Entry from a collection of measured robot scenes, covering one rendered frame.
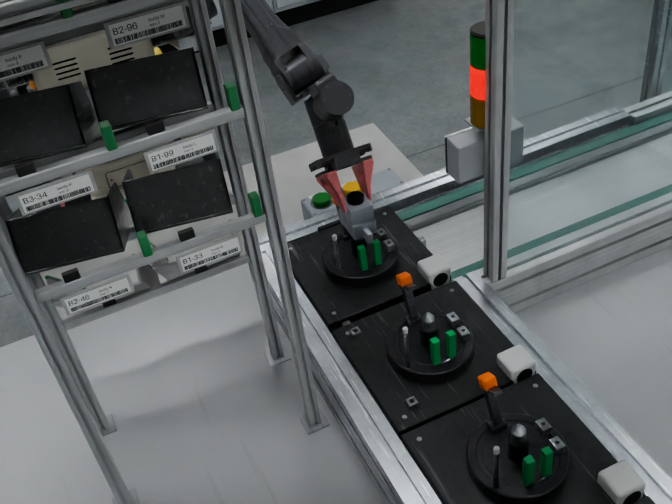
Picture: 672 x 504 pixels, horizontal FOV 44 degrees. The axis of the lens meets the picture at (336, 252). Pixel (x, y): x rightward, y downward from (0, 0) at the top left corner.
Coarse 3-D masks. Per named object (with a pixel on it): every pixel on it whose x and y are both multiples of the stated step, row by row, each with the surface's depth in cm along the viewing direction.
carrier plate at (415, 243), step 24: (384, 216) 160; (312, 240) 157; (408, 240) 154; (312, 264) 152; (408, 264) 149; (312, 288) 147; (336, 288) 146; (360, 288) 145; (384, 288) 145; (336, 312) 142; (360, 312) 141
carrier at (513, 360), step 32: (448, 288) 143; (384, 320) 139; (416, 320) 134; (448, 320) 133; (480, 320) 136; (352, 352) 134; (384, 352) 133; (416, 352) 130; (448, 352) 128; (480, 352) 131; (512, 352) 128; (384, 384) 128; (416, 384) 128; (448, 384) 127; (512, 384) 127; (416, 416) 123
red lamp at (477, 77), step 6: (474, 72) 122; (480, 72) 121; (474, 78) 122; (480, 78) 122; (474, 84) 123; (480, 84) 122; (474, 90) 124; (480, 90) 123; (474, 96) 124; (480, 96) 124
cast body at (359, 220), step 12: (360, 192) 142; (348, 204) 142; (360, 204) 142; (372, 204) 141; (348, 216) 142; (360, 216) 142; (372, 216) 143; (348, 228) 145; (360, 228) 143; (372, 228) 144; (372, 240) 143
